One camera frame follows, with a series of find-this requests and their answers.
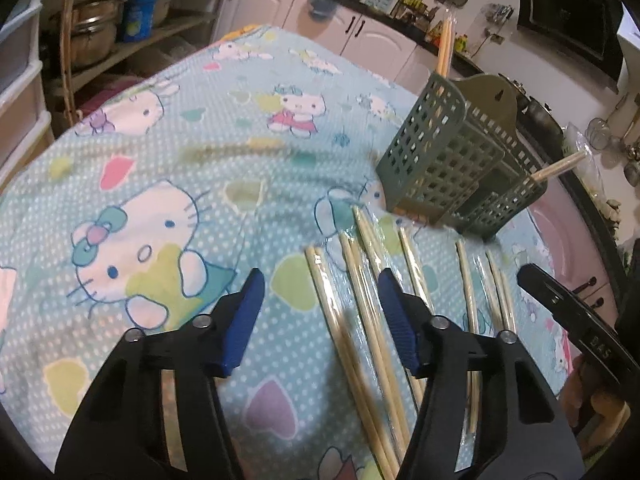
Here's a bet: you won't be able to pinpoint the group of sauce bottles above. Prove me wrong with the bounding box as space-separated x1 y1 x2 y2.
397 0 471 56

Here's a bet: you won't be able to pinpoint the pink kitchen cabinets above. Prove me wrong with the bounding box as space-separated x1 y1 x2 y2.
212 0 626 396

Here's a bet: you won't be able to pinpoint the white wall cabinet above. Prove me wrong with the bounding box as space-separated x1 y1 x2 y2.
617 0 640 96

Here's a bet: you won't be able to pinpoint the blue packet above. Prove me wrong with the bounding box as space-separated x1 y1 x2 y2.
120 0 160 43

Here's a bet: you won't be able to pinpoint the black range hood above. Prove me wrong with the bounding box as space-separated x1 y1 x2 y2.
515 0 626 86

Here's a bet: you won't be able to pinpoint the curved bamboo pole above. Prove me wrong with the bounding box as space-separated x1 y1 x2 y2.
57 0 85 126

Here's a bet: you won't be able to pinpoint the clear plastic bag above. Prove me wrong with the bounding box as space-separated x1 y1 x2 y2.
562 122 608 196

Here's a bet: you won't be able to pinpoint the cartoon cat printed blanket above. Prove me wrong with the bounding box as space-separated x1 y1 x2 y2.
0 25 621 480

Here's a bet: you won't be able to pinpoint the hanging metal tools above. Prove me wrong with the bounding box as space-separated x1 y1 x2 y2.
482 4 516 23

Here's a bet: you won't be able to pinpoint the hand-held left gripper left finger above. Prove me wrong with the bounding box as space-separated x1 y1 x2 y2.
54 268 266 480

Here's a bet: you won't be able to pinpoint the steel pot with lid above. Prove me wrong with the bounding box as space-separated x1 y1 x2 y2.
515 92 563 136

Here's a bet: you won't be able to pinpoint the pink storage bin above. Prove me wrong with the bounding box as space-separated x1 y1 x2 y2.
77 77 146 116

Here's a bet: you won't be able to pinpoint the person's right hand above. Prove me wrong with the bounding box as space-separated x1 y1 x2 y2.
562 357 631 441

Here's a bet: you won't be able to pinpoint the wooden shelf unit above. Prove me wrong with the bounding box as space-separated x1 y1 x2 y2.
37 0 236 128

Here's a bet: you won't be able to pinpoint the row of hanging kitchen utensils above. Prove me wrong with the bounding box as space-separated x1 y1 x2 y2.
582 92 640 186

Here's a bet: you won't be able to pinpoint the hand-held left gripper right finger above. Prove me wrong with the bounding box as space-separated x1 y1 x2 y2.
377 268 586 480

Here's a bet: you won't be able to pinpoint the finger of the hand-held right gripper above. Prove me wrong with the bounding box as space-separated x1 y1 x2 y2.
517 265 632 379

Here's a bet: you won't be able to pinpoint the stacked steel pots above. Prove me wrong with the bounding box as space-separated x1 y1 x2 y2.
67 0 126 68

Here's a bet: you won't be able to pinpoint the green perforated utensil holder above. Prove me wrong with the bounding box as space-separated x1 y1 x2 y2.
375 72 549 237

